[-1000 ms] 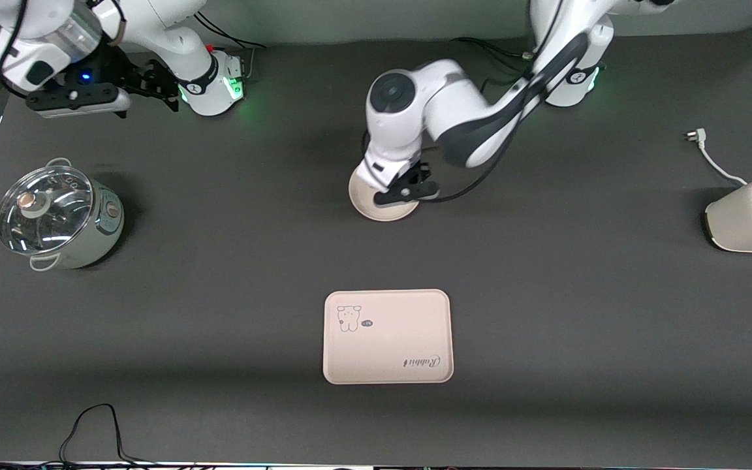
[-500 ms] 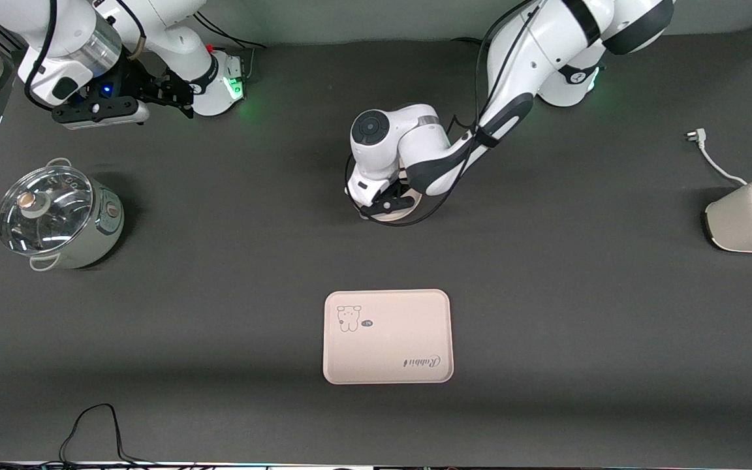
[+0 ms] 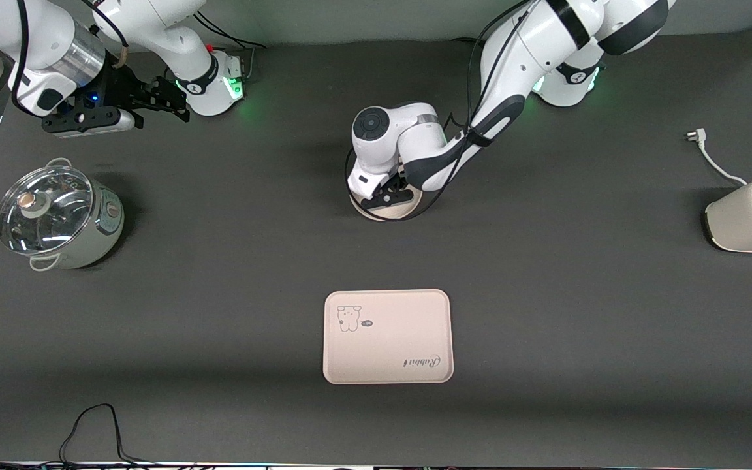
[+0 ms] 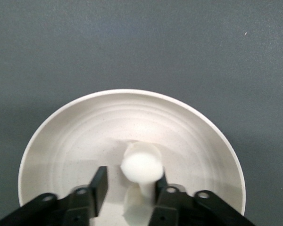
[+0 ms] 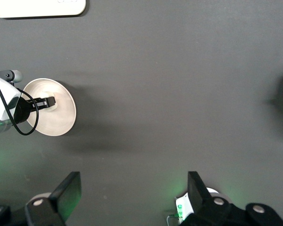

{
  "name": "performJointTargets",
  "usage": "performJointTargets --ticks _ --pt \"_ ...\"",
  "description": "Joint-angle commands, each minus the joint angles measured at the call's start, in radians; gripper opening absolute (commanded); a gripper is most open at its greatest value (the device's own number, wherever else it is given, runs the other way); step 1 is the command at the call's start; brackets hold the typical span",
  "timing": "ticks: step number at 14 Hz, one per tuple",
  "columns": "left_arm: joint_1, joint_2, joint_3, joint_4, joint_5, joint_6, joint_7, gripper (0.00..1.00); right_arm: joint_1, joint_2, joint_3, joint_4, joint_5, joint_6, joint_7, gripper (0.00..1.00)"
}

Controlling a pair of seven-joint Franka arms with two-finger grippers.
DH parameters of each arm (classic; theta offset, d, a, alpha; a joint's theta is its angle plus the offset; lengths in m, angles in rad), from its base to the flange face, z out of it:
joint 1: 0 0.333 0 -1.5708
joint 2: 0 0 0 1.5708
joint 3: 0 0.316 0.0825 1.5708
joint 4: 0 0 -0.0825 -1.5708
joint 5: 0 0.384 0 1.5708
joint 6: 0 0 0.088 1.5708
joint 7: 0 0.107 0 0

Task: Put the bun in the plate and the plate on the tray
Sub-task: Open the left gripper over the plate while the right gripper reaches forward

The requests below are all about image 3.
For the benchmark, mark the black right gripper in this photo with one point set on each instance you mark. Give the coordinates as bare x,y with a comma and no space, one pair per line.
117,85

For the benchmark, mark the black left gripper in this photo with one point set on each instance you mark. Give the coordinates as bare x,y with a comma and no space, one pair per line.
399,179

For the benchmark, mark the round beige plate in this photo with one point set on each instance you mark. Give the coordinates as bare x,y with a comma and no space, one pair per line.
392,212

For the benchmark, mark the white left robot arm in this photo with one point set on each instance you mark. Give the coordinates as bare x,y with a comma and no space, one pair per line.
519,65

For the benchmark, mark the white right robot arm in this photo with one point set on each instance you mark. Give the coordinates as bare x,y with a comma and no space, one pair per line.
173,39

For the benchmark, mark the beige tray with rabbit print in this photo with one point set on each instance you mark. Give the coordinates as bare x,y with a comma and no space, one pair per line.
389,339

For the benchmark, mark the pale green electric pot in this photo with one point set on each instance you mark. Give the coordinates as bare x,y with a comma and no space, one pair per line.
98,228

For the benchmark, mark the glass pot lid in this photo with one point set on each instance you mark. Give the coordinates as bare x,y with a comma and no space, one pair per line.
43,219

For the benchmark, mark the cream white toaster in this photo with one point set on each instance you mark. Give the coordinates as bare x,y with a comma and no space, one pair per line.
748,225

